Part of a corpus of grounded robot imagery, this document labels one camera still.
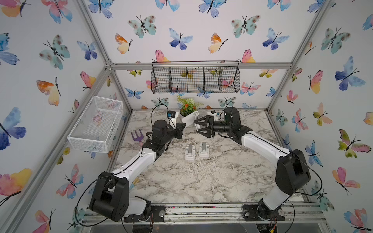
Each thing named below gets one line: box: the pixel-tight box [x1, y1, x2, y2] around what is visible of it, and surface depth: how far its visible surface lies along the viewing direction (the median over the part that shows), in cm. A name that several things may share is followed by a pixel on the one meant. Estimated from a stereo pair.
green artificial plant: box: [176, 95, 204, 117], surface depth 106 cm
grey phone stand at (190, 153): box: [184, 144, 196, 161], surface depth 95 cm
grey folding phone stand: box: [199, 141, 210, 158], surface depth 98 cm
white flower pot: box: [179, 107, 201, 130], surface depth 82 cm
